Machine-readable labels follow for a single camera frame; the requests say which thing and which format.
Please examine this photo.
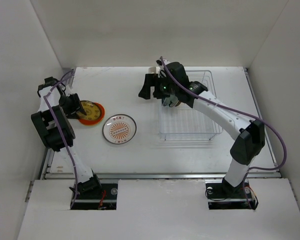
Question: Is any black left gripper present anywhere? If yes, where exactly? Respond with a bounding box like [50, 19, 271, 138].
[58, 93, 86, 119]

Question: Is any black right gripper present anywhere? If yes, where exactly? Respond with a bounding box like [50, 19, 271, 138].
[138, 73, 178, 100]

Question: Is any amber patterned plate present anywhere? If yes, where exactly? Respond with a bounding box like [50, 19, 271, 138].
[77, 100, 102, 121]

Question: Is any orange translucent plate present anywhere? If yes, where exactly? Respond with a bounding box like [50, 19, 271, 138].
[78, 102, 106, 126]

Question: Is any dark teal patterned plate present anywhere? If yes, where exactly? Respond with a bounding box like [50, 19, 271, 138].
[161, 97, 171, 107]

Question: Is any white plate orange sunburst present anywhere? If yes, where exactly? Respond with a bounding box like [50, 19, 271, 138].
[102, 113, 137, 145]

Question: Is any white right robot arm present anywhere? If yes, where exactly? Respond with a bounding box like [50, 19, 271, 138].
[138, 59, 265, 197]

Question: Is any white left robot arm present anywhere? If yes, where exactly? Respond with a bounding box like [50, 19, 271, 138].
[31, 77, 103, 199]

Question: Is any white cutlery holder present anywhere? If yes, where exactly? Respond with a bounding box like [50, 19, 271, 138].
[148, 66, 157, 74]

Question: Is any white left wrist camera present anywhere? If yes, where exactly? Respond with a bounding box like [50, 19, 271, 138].
[64, 82, 73, 96]

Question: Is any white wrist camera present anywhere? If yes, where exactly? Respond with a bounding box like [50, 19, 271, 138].
[64, 82, 73, 96]
[156, 58, 170, 75]

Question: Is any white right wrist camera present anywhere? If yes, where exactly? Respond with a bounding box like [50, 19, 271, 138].
[156, 58, 170, 75]

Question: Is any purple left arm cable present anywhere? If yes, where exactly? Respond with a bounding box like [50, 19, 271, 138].
[43, 70, 81, 210]

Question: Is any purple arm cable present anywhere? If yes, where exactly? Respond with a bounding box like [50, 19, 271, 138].
[43, 70, 81, 210]
[159, 55, 288, 210]

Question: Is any white wire dish rack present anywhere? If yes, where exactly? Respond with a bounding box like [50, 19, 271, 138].
[157, 70, 224, 142]

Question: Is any aluminium front rail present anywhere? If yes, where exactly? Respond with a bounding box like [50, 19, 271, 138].
[40, 172, 282, 180]

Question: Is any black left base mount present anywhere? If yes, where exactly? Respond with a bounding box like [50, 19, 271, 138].
[70, 182, 118, 211]

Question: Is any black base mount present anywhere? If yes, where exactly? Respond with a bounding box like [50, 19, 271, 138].
[70, 182, 118, 211]
[205, 181, 259, 211]

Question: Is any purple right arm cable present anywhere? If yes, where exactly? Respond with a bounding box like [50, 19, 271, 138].
[159, 55, 288, 210]

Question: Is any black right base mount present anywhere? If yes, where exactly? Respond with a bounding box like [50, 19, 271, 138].
[205, 181, 259, 211]

